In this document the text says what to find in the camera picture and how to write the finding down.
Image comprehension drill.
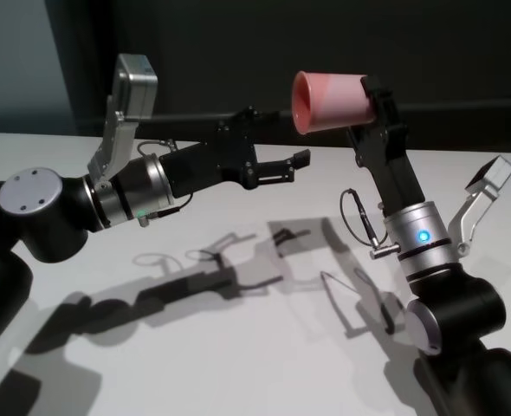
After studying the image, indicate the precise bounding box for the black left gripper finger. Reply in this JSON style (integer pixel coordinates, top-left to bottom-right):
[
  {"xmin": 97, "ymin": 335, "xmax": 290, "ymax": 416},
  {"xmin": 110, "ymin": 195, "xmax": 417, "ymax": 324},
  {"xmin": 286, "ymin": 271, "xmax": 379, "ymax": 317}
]
[
  {"xmin": 233, "ymin": 106, "xmax": 282, "ymax": 127},
  {"xmin": 245, "ymin": 149, "xmax": 313, "ymax": 192}
]

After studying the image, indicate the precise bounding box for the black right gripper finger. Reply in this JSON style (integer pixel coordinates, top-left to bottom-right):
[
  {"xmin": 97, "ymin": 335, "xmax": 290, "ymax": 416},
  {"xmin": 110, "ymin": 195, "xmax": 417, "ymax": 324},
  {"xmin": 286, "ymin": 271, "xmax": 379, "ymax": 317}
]
[
  {"xmin": 360, "ymin": 75, "xmax": 409, "ymax": 133},
  {"xmin": 346, "ymin": 125, "xmax": 365, "ymax": 168}
]

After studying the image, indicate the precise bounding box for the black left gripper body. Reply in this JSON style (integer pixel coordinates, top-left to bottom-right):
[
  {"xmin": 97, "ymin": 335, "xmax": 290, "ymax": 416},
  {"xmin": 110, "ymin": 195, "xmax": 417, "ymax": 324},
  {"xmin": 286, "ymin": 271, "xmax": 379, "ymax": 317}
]
[{"xmin": 159, "ymin": 116, "xmax": 257, "ymax": 200}]

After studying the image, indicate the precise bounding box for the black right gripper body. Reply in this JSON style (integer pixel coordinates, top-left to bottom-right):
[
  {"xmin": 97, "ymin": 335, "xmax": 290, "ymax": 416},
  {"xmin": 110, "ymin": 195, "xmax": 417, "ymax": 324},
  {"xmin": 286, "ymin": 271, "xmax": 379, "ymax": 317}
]
[{"xmin": 357, "ymin": 125, "xmax": 426, "ymax": 216}]

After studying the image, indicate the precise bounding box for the pink plastic cup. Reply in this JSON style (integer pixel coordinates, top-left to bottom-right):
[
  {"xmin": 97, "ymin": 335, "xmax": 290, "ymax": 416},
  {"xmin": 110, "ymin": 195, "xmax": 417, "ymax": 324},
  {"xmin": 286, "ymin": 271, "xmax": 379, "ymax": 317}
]
[{"xmin": 291, "ymin": 70, "xmax": 380, "ymax": 135}]

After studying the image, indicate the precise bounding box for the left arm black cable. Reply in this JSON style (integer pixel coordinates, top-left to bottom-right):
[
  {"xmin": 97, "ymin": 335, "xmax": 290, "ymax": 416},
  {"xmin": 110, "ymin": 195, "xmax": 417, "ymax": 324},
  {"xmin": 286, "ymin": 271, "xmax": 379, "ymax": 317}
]
[{"xmin": 136, "ymin": 139, "xmax": 195, "ymax": 229}]

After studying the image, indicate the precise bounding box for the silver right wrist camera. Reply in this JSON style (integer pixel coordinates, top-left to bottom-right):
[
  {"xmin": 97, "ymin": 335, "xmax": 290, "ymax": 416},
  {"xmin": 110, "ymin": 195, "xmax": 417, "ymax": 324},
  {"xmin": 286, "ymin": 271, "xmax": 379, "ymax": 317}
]
[{"xmin": 447, "ymin": 155, "xmax": 511, "ymax": 257}]

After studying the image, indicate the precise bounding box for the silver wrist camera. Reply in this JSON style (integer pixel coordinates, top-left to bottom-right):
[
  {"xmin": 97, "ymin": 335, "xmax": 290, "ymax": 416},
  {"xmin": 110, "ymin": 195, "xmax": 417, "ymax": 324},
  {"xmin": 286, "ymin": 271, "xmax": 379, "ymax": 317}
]
[
  {"xmin": 447, "ymin": 155, "xmax": 511, "ymax": 257},
  {"xmin": 86, "ymin": 54, "xmax": 158, "ymax": 187}
]

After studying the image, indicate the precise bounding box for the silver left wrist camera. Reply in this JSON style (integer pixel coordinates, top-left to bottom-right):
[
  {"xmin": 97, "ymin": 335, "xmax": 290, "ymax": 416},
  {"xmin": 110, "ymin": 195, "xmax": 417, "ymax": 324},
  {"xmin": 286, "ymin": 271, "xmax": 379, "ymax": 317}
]
[{"xmin": 86, "ymin": 54, "xmax": 158, "ymax": 187}]

